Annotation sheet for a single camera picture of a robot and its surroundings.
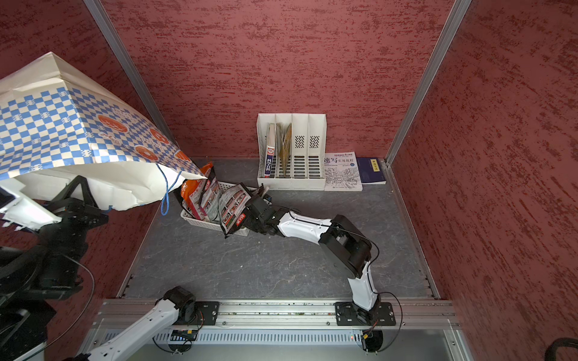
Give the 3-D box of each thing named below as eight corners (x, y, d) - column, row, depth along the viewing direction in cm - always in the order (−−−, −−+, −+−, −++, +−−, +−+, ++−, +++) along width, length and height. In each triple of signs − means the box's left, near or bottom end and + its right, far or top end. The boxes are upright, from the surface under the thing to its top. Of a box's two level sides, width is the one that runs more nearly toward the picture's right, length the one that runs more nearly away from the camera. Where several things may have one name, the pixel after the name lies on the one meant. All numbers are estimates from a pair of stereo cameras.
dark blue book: (361, 184, 114) (363, 181, 112) (356, 160, 125) (357, 157, 123) (384, 184, 114) (385, 181, 112) (376, 160, 125) (377, 157, 123)
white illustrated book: (325, 191, 110) (325, 188, 108) (321, 154, 127) (321, 151, 125) (362, 191, 110) (363, 188, 108) (353, 154, 127) (354, 151, 125)
